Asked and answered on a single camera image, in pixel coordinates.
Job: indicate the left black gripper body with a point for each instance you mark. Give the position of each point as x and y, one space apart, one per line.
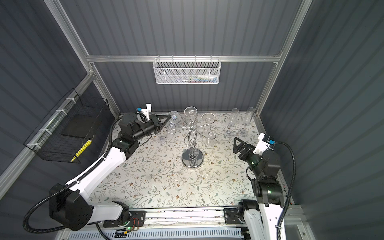
157 126

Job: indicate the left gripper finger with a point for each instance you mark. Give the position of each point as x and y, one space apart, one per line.
163 116
161 123

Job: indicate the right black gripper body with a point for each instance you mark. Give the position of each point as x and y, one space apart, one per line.
249 150

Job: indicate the clear wine glass front sticker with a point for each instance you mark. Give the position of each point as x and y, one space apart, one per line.
232 121

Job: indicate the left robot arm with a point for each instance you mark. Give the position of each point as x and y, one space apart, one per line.
70 207

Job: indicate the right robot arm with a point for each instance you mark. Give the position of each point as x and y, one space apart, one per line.
270 197

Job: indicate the chrome wine glass rack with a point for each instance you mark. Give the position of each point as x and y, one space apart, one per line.
193 157

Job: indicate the items in white basket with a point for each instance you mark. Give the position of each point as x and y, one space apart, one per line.
200 79

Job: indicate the yellow black striped object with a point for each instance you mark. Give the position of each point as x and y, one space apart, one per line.
81 150

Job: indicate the black pad in basket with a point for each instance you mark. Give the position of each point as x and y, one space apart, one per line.
81 126

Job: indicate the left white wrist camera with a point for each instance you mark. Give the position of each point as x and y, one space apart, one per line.
145 112

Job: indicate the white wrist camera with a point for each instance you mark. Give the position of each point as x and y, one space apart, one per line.
145 112
265 143

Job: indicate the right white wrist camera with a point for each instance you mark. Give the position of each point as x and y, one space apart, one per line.
265 143

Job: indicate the white mesh wall basket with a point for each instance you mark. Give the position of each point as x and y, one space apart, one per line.
166 72

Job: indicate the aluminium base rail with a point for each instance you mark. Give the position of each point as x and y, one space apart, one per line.
227 216

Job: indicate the black wire wall basket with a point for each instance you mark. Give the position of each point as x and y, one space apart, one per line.
48 142

